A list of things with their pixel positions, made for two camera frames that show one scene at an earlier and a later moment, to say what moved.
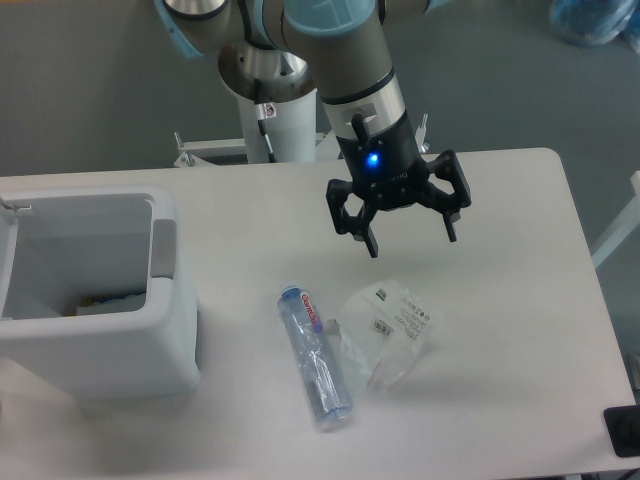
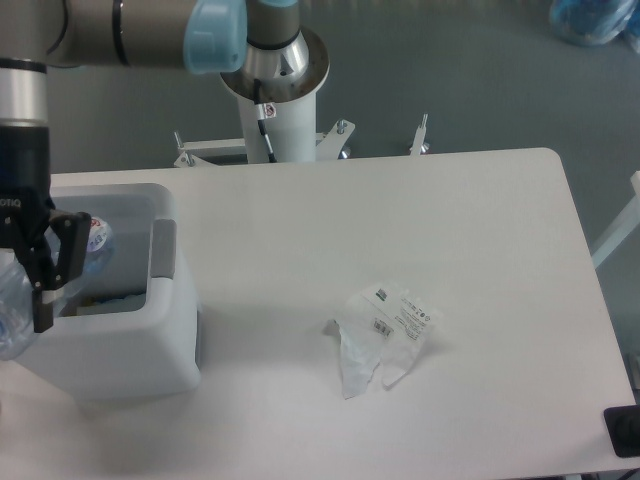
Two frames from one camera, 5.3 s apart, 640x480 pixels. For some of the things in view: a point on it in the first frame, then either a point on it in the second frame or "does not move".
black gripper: [387, 169] -> [26, 207]
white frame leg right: [622, 227] does not move
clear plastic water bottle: [327, 391] -> [17, 331]
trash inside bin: [112, 304] does not move
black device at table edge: [624, 425] does not move
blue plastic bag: [597, 22] does not move
